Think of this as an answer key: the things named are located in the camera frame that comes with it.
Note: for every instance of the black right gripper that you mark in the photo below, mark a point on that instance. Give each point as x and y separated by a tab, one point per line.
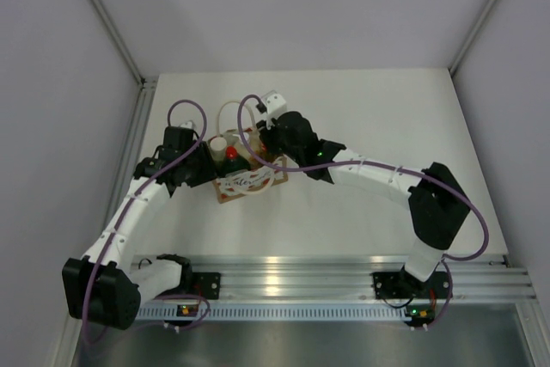
266	134

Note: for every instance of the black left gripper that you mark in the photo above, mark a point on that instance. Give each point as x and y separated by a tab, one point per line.
203	151

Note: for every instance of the burlap canvas bag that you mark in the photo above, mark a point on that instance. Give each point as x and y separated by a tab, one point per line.
260	177

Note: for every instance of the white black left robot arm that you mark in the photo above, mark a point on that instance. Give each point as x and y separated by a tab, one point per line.
102	287

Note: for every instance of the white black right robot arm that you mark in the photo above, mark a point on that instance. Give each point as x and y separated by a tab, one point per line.
436	202

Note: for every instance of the white-capped pale green bottle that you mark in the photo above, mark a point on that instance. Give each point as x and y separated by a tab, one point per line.
217	147

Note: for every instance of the green bottle red cap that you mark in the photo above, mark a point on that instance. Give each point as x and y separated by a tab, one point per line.
233	162

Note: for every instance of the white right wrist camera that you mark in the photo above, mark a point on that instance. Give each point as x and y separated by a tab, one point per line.
275	105

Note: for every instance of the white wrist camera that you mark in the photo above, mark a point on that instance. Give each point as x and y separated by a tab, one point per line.
275	105
189	125

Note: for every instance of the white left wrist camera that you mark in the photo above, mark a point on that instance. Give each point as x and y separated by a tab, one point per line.
189	125

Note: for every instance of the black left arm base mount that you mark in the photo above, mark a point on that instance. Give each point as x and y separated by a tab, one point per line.
206	284

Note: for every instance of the aluminium frame rail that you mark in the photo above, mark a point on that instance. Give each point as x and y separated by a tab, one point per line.
348	279

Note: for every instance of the perforated cable duct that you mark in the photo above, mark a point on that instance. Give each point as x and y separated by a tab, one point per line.
271	312

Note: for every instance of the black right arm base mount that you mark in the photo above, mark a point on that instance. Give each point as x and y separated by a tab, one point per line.
400	285

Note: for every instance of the left corner aluminium post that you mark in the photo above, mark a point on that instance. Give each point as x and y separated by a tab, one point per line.
117	40

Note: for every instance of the corner aluminium post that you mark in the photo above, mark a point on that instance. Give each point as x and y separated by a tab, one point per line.
481	19
117	40

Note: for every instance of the right corner aluminium post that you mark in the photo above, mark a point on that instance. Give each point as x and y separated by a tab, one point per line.
481	19

